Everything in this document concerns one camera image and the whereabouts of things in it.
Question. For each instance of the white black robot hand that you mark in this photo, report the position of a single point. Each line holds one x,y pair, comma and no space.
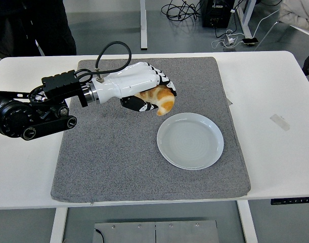
124,83

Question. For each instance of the golden croissant bread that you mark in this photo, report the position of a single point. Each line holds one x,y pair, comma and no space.
165,101

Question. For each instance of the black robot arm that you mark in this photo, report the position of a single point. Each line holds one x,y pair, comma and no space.
60,83

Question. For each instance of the pale grey round plate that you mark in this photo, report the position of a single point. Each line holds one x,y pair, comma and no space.
191,141

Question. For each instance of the grey metal plate with screws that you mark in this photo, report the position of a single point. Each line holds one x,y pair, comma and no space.
156,233

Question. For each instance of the white background desk leg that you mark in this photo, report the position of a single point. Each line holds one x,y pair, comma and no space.
246,22
143,25

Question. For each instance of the grey fabric mat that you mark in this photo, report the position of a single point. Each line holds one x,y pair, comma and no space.
118,157

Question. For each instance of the small grey mat tag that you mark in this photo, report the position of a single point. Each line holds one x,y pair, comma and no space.
230,101

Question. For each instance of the person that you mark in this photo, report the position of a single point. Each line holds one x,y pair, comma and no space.
30,25

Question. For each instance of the black computer box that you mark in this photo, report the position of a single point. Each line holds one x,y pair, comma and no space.
217,14

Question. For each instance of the smartphone on floor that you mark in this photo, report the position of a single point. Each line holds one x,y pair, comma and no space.
250,41

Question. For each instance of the white table leg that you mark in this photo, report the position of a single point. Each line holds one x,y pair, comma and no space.
58,225
247,222

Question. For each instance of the clear tape strip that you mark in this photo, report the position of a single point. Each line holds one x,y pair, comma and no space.
280,122

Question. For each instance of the beige padded jacket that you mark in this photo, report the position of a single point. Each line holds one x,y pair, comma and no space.
298,12

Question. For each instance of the black table control panel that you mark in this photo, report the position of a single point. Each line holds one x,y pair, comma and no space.
293,201

